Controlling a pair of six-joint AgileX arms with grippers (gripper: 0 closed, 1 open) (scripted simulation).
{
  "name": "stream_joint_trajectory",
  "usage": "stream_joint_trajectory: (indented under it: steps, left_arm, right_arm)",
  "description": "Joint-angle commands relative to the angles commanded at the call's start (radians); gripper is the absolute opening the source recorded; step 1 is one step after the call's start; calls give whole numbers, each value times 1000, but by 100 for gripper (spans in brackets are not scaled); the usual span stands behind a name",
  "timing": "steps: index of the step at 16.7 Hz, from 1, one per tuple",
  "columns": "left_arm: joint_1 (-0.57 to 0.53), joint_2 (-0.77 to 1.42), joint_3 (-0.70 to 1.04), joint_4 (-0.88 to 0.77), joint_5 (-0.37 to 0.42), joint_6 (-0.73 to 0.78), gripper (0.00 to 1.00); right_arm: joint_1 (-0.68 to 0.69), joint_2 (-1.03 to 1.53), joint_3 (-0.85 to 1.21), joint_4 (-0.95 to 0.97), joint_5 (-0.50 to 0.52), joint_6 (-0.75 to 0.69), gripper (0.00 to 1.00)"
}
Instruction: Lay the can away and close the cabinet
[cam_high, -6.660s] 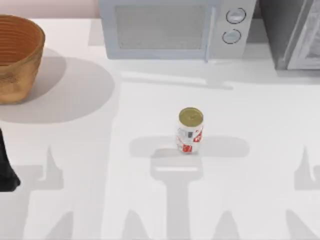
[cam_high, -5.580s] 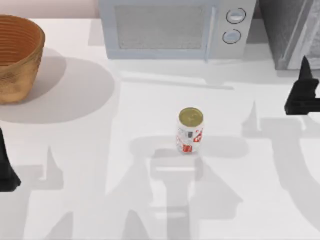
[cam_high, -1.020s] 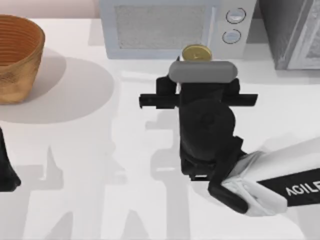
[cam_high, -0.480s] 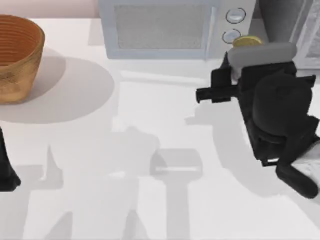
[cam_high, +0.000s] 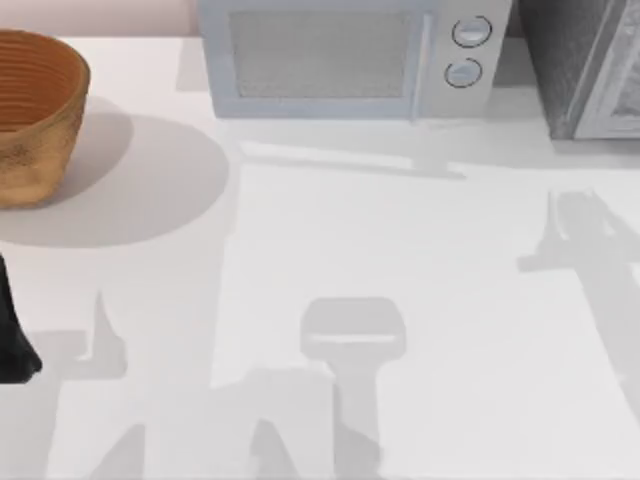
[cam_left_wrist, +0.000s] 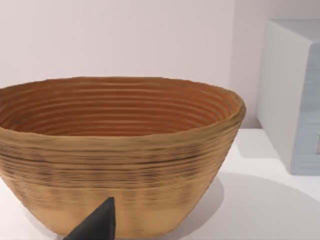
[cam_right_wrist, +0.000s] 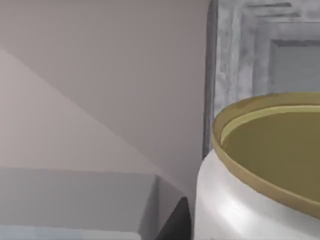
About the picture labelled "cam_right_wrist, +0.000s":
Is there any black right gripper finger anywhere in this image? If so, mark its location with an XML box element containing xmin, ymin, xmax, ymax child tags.
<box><xmin>155</xmin><ymin>196</ymin><xmax>193</xmax><ymax>240</ymax></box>

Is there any white can with gold lid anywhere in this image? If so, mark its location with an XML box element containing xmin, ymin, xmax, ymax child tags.
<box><xmin>193</xmin><ymin>91</ymin><xmax>320</xmax><ymax>240</ymax></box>

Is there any grey cabinet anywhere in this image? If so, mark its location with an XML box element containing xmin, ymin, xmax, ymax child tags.
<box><xmin>201</xmin><ymin>0</ymin><xmax>320</xmax><ymax>161</ymax></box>

